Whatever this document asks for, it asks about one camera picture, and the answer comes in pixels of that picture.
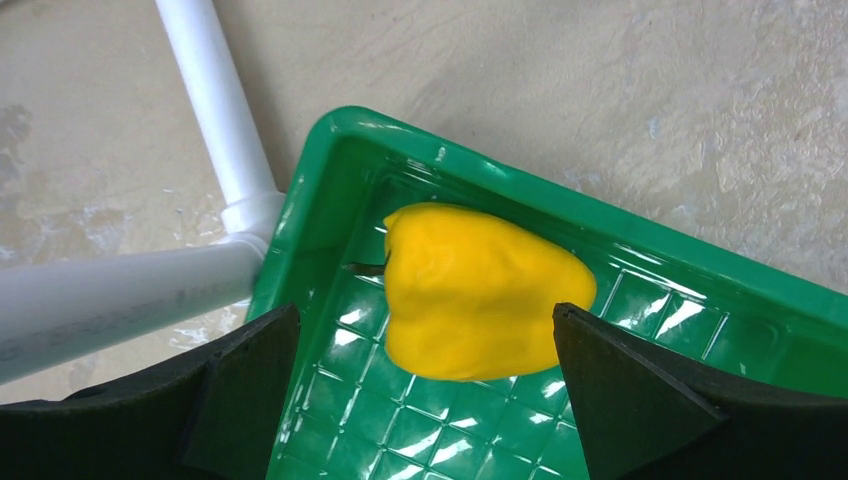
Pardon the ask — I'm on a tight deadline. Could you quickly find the yellow toy bell pepper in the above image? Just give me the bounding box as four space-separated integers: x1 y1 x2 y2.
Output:
346 202 597 382

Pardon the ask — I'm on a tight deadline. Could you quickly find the white PVC pipe frame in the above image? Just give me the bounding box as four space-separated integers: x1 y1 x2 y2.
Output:
1 1 284 382

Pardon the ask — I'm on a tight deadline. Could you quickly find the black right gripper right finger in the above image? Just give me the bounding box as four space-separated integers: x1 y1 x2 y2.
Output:
553 303 847 479

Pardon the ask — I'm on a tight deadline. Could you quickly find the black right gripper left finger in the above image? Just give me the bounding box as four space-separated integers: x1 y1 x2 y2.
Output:
1 305 300 479

